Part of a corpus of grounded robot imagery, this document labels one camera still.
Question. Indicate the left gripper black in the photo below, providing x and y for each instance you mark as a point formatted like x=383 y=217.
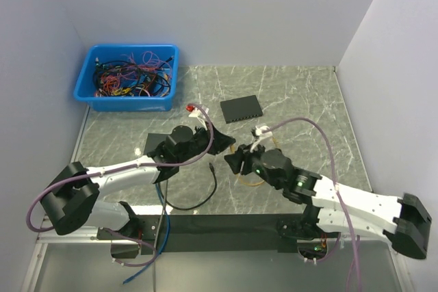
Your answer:
x=222 y=143

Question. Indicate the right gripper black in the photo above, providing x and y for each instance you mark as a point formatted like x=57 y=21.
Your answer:
x=235 y=160

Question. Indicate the black network switch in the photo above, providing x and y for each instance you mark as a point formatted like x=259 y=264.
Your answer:
x=152 y=141
x=239 y=109

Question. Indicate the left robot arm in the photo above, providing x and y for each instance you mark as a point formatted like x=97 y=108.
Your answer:
x=74 y=197

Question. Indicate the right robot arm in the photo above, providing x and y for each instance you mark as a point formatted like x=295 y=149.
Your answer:
x=403 y=223

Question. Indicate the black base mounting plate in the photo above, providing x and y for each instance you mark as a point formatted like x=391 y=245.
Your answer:
x=245 y=232

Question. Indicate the blue plastic bin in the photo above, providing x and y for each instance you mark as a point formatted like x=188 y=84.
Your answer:
x=129 y=77

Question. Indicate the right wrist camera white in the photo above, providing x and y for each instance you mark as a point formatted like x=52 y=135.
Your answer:
x=262 y=134

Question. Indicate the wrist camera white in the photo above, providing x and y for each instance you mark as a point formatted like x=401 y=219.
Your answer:
x=198 y=114
x=262 y=134

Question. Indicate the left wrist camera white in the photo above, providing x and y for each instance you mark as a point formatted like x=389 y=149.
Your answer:
x=198 y=114

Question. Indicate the aluminium rail frame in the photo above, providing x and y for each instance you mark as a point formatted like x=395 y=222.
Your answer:
x=305 y=110

